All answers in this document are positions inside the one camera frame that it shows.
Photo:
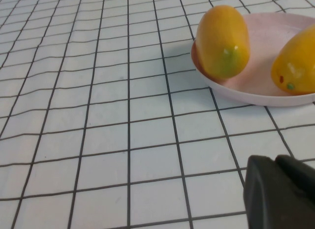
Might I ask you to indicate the white grid-pattern tablecloth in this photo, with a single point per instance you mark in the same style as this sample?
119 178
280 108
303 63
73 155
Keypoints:
98 140

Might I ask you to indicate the orange mango with green tip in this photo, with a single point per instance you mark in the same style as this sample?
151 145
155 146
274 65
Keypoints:
221 42

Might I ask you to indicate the pink round plate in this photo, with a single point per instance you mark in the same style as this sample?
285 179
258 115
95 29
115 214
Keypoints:
265 37

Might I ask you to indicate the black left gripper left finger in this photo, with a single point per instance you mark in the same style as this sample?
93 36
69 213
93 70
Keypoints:
268 202

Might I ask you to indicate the glossy yellow-orange mango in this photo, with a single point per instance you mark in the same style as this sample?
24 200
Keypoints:
297 64

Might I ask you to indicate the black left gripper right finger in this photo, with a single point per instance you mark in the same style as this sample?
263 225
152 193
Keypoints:
300 174

